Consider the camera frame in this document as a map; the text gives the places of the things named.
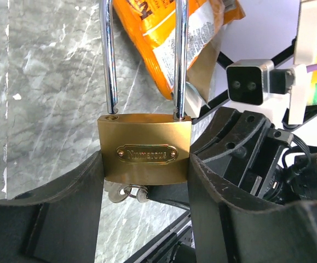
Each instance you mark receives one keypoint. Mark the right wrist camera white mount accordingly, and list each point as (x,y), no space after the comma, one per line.
(253,82)

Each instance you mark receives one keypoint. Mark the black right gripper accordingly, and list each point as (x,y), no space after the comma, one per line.
(241,147)

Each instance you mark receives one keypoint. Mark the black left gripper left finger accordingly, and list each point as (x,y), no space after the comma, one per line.
(56,222)

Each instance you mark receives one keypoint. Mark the small keys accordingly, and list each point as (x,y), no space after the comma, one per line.
(118,193)

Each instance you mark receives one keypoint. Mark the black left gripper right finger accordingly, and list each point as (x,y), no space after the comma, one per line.
(231,225)

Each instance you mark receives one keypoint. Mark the orange snack bag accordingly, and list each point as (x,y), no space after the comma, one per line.
(151,27)

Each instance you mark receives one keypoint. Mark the brass padlock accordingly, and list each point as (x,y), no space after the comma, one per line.
(145,148)

